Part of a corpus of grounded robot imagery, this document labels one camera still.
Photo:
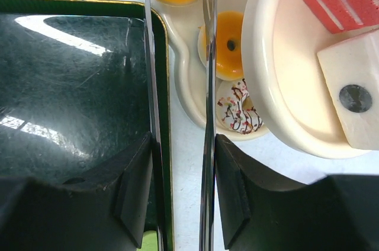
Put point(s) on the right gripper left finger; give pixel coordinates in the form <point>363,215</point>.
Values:
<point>104,208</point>

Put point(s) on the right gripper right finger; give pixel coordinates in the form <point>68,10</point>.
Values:
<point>262,209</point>

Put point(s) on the sprinkled white donut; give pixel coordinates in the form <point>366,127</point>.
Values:
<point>235,109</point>

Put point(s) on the orange white blue donut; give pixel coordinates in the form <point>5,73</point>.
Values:
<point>228,46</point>

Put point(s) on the white block cake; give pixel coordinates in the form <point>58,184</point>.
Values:
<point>350,68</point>

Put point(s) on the metal tongs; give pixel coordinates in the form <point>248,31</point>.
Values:
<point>208,171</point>

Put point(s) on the dark green serving tray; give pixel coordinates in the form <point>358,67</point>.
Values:
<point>74,92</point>

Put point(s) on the cream three-tier dessert stand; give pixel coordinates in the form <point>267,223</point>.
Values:
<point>279,46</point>

